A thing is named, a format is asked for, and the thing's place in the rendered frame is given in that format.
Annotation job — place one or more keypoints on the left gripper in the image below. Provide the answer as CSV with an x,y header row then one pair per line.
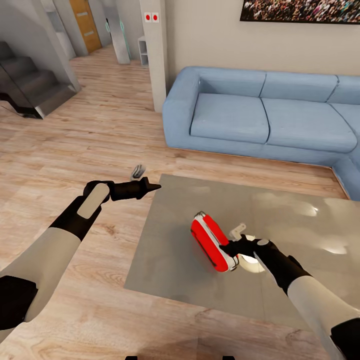
x,y
138,189

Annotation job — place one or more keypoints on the door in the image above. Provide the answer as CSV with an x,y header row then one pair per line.
x,y
86,24

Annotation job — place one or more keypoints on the picture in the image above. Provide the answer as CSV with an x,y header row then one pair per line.
x,y
302,11

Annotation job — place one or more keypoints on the radio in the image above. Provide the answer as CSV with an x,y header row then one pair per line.
x,y
209,236

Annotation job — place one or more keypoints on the stairs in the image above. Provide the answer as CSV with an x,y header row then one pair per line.
x,y
28,91

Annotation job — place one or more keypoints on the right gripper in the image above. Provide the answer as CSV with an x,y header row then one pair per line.
x,y
234,248

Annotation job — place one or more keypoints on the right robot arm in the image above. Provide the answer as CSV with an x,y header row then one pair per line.
x,y
334,322

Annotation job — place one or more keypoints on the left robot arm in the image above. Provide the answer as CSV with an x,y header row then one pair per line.
x,y
28,282

